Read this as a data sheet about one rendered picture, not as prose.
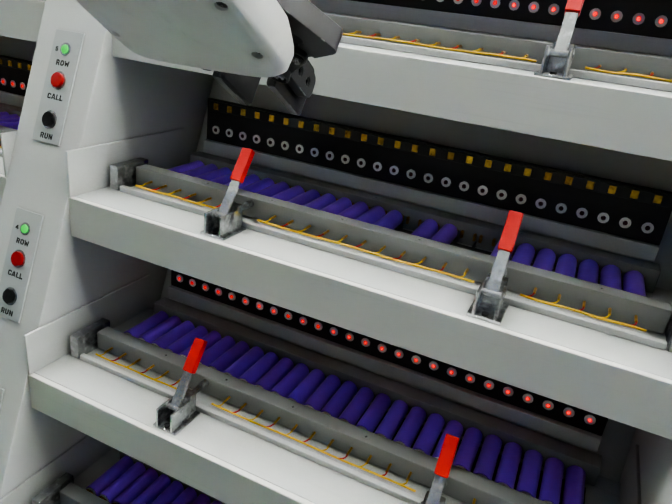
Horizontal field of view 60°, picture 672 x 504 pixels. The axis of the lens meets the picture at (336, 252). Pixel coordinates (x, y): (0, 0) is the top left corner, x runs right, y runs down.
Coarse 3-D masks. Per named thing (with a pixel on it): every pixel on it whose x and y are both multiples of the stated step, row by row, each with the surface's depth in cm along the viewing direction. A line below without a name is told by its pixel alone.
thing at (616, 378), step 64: (384, 192) 67; (192, 256) 57; (256, 256) 54; (320, 256) 55; (640, 256) 58; (384, 320) 50; (448, 320) 47; (512, 320) 48; (512, 384) 47; (576, 384) 44; (640, 384) 42
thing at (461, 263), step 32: (160, 192) 64; (192, 192) 64; (224, 192) 62; (288, 224) 59; (320, 224) 59; (352, 224) 57; (384, 256) 55; (416, 256) 55; (448, 256) 54; (480, 256) 53; (512, 288) 52; (544, 288) 51; (576, 288) 50; (608, 288) 50; (608, 320) 48; (640, 320) 48
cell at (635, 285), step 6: (624, 276) 56; (630, 276) 54; (636, 276) 54; (642, 276) 55; (624, 282) 54; (630, 282) 53; (636, 282) 53; (642, 282) 53; (624, 288) 53; (630, 288) 52; (636, 288) 52; (642, 288) 52; (642, 294) 51
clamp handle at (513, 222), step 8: (512, 216) 48; (520, 216) 48; (512, 224) 48; (520, 224) 48; (504, 232) 48; (512, 232) 48; (504, 240) 48; (512, 240) 48; (504, 248) 48; (512, 248) 48; (496, 256) 48; (504, 256) 48; (496, 264) 48; (504, 264) 48; (496, 272) 48; (504, 272) 48; (496, 280) 48; (488, 288) 48; (496, 288) 47
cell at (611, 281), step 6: (606, 270) 55; (612, 270) 55; (618, 270) 56; (600, 276) 56; (606, 276) 54; (612, 276) 54; (618, 276) 54; (600, 282) 54; (606, 282) 52; (612, 282) 52; (618, 282) 53; (618, 288) 51
